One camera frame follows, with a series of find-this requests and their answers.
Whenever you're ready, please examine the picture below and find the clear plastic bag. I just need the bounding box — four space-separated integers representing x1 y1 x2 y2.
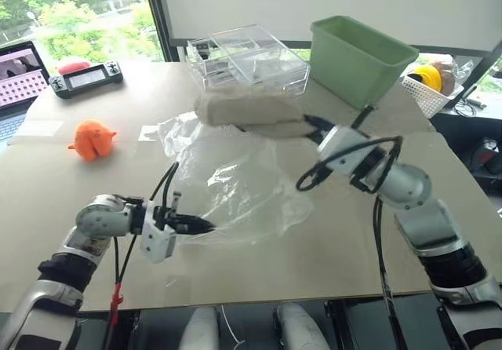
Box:
156 110 315 247

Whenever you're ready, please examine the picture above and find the clear acrylic box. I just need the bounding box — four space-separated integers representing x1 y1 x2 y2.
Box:
187 23 311 98

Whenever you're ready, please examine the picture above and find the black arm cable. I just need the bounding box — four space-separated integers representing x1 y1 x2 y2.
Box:
102 161 181 350
296 104 405 350

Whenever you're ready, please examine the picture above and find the red cable clip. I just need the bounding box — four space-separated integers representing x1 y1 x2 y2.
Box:
111 281 125 327

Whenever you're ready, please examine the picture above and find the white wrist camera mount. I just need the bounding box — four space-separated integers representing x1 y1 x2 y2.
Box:
316 126 380 177
140 200 177 264

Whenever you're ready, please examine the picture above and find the green plastic bin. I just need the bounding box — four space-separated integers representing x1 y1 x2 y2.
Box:
309 15 420 111

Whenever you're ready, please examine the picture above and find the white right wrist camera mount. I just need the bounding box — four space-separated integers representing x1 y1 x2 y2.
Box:
316 126 380 177

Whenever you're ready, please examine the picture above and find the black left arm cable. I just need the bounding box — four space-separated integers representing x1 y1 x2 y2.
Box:
102 161 181 350

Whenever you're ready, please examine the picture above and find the thin black cable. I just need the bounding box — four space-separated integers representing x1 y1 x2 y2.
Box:
454 94 487 119

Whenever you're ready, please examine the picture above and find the brown round object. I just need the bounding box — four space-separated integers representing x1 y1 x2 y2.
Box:
431 61 458 94

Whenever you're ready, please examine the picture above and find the red rounded object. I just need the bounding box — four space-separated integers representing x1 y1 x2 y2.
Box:
56 61 92 75

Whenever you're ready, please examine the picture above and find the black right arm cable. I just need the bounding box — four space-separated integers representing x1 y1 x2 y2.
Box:
296 104 405 350

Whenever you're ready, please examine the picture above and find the white perforated plastic basket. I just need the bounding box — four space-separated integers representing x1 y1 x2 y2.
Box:
400 73 464 118

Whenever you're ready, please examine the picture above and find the beige cloth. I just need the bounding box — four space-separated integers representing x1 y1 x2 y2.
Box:
195 90 311 141

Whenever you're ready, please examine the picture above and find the clear tape patch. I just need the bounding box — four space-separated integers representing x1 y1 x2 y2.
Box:
140 124 161 142

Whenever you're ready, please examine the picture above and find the yellow round toy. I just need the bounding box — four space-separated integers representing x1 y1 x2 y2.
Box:
407 65 443 91

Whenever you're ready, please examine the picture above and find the grey rounded shape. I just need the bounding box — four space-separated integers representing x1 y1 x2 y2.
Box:
273 301 331 350
179 306 220 350

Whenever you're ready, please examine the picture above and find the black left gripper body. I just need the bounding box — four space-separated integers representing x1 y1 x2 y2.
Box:
155 191 187 235

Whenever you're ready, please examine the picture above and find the open laptop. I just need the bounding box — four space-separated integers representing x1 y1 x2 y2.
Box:
0 40 50 143

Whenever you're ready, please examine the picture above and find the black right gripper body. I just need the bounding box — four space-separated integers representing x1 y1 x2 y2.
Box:
313 121 335 148

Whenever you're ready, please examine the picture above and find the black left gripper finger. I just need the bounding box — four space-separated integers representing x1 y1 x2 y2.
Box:
183 224 216 236
183 215 216 229

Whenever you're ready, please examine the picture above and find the orange plush toy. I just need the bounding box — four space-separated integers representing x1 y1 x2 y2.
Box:
67 119 118 164

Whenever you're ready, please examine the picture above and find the red and black device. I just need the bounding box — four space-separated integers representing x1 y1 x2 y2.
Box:
480 137 502 170

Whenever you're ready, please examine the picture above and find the clear crinkled plastic wrapper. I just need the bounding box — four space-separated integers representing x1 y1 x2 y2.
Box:
446 55 478 84

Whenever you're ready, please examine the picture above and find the black white handheld controller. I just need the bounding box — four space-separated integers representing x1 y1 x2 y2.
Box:
47 61 125 100

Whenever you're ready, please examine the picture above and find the black window frame post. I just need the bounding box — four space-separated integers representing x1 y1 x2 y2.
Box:
141 0 176 63
461 46 502 104

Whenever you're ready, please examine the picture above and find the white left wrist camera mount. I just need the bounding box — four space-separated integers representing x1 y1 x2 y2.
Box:
140 200 177 264

